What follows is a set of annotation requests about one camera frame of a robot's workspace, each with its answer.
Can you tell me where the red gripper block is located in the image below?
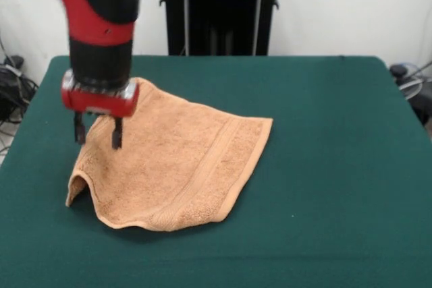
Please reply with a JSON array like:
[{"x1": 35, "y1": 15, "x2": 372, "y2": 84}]
[{"x1": 60, "y1": 68, "x2": 140, "y2": 150}]

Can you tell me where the tan terry towel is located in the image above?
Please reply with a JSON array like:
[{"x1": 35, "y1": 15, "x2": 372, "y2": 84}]
[{"x1": 65, "y1": 77, "x2": 273, "y2": 233}]

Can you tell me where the dark green table cloth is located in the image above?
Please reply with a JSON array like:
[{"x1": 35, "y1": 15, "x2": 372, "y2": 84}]
[{"x1": 0, "y1": 54, "x2": 432, "y2": 288}]

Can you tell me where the black cable tangle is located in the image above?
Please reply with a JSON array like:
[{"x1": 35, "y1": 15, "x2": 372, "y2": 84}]
[{"x1": 0, "y1": 63, "x2": 40, "y2": 125}]

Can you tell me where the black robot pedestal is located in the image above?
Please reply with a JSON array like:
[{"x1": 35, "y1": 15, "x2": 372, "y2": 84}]
[{"x1": 158, "y1": 0, "x2": 281, "y2": 56}]

